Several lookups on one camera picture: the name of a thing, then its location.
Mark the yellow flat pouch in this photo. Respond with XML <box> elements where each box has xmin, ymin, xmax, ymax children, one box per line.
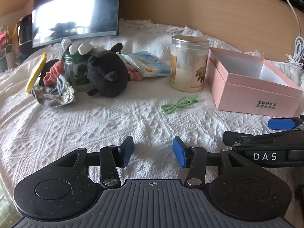
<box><xmin>25</xmin><ymin>52</ymin><xmax>47</xmax><ymax>93</ymax></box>

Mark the pink cardboard box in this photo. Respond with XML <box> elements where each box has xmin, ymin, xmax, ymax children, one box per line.
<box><xmin>206</xmin><ymin>47</ymin><xmax>303</xmax><ymax>118</ymax></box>

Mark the black plush toy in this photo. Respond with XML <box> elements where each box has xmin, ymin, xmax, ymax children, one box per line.
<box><xmin>76</xmin><ymin>43</ymin><xmax>131</xmax><ymax>98</ymax></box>

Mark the grey floral cloth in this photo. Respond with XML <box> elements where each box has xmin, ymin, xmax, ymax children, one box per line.
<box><xmin>32</xmin><ymin>75</ymin><xmax>76</xmax><ymax>106</ymax></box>

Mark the red cloth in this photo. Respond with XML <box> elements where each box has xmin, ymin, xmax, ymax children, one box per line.
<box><xmin>43</xmin><ymin>60</ymin><xmax>65</xmax><ymax>87</ymax></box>

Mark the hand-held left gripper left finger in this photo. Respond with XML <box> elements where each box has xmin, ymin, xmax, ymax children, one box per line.
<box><xmin>51</xmin><ymin>136</ymin><xmax>134</xmax><ymax>188</ymax></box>

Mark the black curved monitor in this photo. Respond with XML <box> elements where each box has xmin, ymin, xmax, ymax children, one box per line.
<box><xmin>32</xmin><ymin>0</ymin><xmax>121</xmax><ymax>48</ymax></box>

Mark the green cable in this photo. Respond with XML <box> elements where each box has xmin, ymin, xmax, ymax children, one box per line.
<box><xmin>159</xmin><ymin>94</ymin><xmax>199</xmax><ymax>115</ymax></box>

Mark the green-lid glass jar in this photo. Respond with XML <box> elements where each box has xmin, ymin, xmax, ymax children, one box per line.
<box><xmin>64</xmin><ymin>52</ymin><xmax>92</xmax><ymax>87</ymax></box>

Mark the white power cable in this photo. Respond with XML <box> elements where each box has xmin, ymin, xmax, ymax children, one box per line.
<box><xmin>273</xmin><ymin>0</ymin><xmax>304</xmax><ymax>64</ymax></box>

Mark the blue wet wipes packet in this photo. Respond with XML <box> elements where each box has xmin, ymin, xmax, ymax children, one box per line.
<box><xmin>123</xmin><ymin>51</ymin><xmax>172</xmax><ymax>78</ymax></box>

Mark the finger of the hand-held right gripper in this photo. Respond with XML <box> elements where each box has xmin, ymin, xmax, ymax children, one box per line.
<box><xmin>223</xmin><ymin>129</ymin><xmax>304</xmax><ymax>152</ymax></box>
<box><xmin>268</xmin><ymin>116</ymin><xmax>304</xmax><ymax>131</ymax></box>

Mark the white knitted blanket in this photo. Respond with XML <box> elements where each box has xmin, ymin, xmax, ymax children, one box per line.
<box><xmin>0</xmin><ymin>18</ymin><xmax>304</xmax><ymax>219</ymax></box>

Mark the potted plant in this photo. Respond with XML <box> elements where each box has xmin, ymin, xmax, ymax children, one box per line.
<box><xmin>0</xmin><ymin>25</ymin><xmax>20</xmax><ymax>72</ymax></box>

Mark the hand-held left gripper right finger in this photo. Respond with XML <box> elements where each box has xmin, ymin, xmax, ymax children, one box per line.
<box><xmin>173</xmin><ymin>136</ymin><xmax>241</xmax><ymax>187</ymax></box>

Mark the clear plastic jar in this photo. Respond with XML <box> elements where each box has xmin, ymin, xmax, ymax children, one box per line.
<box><xmin>170</xmin><ymin>35</ymin><xmax>210</xmax><ymax>92</ymax></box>

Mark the pink scrunchie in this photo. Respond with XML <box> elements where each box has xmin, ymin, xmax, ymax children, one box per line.
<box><xmin>125</xmin><ymin>63</ymin><xmax>144</xmax><ymax>81</ymax></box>

